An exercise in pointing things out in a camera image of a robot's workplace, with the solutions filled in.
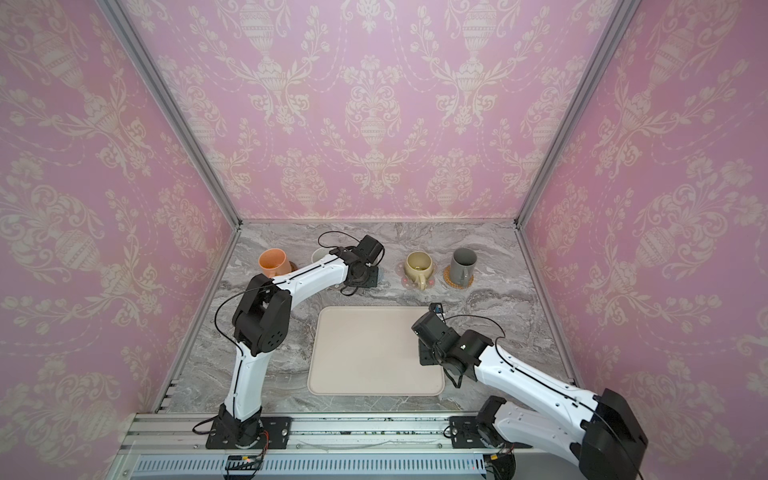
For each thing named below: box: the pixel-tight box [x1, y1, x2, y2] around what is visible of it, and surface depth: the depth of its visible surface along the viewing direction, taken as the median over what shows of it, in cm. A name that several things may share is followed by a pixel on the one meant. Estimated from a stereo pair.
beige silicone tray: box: [307, 305, 445, 396], surface depth 90 cm
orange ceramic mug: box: [258, 248, 297, 278], surface depth 99 cm
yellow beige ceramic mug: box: [404, 251, 433, 291], surface depth 99 cm
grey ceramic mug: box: [450, 247, 477, 287], surface depth 98 cm
